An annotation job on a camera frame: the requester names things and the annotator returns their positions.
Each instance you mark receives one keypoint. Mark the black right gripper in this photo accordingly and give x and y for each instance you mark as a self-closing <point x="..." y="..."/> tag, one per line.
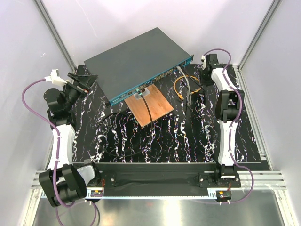
<point x="206" y="83"/>

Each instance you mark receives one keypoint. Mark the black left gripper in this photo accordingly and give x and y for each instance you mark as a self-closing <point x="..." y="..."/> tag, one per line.
<point x="86" y="82"/>

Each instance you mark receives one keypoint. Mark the dark grey network switch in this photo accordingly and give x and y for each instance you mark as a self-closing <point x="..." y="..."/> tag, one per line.
<point x="135" y="64"/>

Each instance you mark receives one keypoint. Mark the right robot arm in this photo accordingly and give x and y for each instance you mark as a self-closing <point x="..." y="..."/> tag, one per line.
<point x="227" y="111"/>

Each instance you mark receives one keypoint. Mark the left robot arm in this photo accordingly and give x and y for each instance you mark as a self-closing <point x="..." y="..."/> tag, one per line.
<point x="62" y="182"/>

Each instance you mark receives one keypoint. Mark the wooden board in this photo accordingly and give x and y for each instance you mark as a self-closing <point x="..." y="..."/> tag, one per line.
<point x="156" y="102"/>

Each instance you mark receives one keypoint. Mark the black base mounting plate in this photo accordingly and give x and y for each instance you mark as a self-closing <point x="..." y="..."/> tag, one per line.
<point x="154" y="180"/>

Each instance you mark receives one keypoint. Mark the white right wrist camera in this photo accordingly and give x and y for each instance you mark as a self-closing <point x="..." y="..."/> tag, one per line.
<point x="204" y="63"/>

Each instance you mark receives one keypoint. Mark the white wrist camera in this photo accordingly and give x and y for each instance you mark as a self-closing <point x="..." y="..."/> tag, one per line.
<point x="55" y="79"/>
<point x="204" y="63"/>

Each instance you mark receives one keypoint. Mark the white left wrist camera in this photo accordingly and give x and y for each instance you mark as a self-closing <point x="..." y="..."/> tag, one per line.
<point x="55" y="79"/>

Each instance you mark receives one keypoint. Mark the aluminium frame rail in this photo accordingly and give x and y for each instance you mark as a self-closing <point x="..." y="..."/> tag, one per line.
<point x="55" y="34"/>

